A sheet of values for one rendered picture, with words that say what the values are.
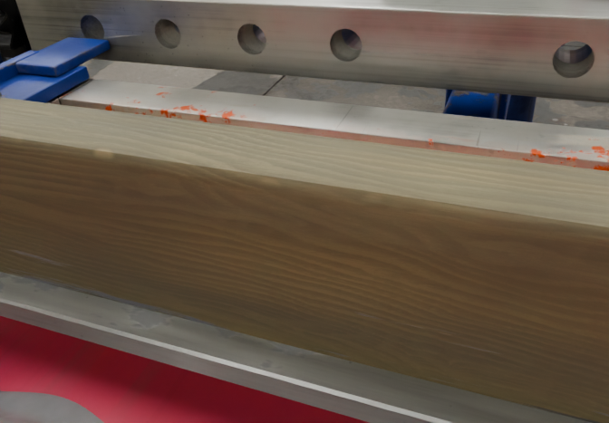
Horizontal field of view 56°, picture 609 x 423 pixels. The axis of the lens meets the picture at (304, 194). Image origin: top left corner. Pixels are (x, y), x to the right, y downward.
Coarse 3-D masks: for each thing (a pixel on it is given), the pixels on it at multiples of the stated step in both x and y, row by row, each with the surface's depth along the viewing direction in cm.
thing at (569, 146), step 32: (64, 96) 40; (96, 96) 39; (128, 96) 39; (160, 96) 39; (192, 96) 38; (224, 96) 38; (256, 96) 38; (256, 128) 35; (288, 128) 34; (320, 128) 33; (352, 128) 33; (384, 128) 33; (416, 128) 33; (448, 128) 32; (480, 128) 32; (512, 128) 32; (544, 128) 32; (576, 128) 31; (544, 160) 29; (576, 160) 29; (608, 160) 28
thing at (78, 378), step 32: (0, 320) 26; (0, 352) 25; (32, 352) 25; (64, 352) 24; (96, 352) 24; (128, 352) 24; (0, 384) 23; (32, 384) 23; (64, 384) 23; (96, 384) 23; (128, 384) 23; (160, 384) 23; (192, 384) 23; (224, 384) 23; (96, 416) 22; (128, 416) 22; (160, 416) 22; (192, 416) 21; (224, 416) 21; (256, 416) 21; (288, 416) 21; (320, 416) 21
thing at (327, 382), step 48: (0, 288) 22; (48, 288) 22; (96, 336) 20; (144, 336) 20; (192, 336) 19; (240, 336) 19; (240, 384) 19; (288, 384) 18; (336, 384) 17; (384, 384) 17; (432, 384) 17
